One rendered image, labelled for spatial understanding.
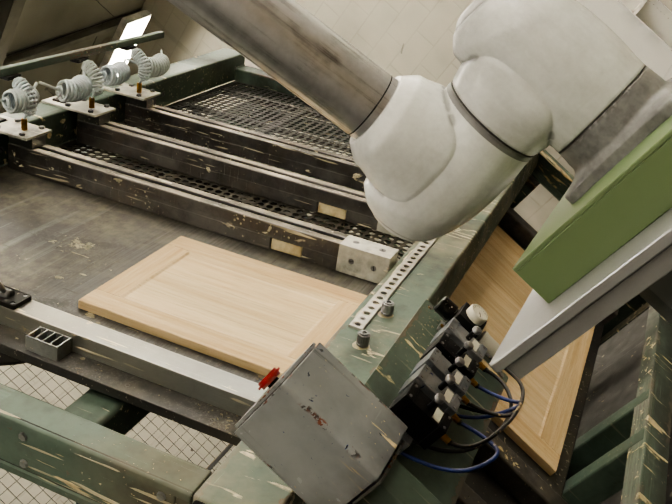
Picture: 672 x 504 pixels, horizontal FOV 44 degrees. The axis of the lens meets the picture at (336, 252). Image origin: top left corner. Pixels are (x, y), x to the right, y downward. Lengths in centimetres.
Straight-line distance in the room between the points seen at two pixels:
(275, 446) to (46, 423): 40
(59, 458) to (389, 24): 630
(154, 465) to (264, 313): 54
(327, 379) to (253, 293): 70
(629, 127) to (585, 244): 16
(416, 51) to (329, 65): 618
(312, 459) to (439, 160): 42
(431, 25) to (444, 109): 606
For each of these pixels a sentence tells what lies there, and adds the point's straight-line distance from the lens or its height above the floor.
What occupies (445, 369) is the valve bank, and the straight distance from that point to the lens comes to 146.
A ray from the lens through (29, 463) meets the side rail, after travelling 139.
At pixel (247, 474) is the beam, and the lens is 125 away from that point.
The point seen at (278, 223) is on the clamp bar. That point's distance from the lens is 196.
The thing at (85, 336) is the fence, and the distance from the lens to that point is 155.
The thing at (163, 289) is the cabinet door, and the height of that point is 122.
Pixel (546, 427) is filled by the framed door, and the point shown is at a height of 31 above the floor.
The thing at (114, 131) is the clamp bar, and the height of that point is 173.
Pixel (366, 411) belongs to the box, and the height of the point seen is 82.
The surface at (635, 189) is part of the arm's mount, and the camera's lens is 99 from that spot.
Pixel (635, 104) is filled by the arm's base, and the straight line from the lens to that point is 109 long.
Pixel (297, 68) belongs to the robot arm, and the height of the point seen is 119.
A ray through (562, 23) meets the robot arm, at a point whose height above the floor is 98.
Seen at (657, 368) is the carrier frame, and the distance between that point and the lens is 250.
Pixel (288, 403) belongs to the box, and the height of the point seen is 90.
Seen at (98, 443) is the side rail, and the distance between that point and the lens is 130.
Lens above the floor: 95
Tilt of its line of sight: 2 degrees up
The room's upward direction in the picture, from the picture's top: 46 degrees counter-clockwise
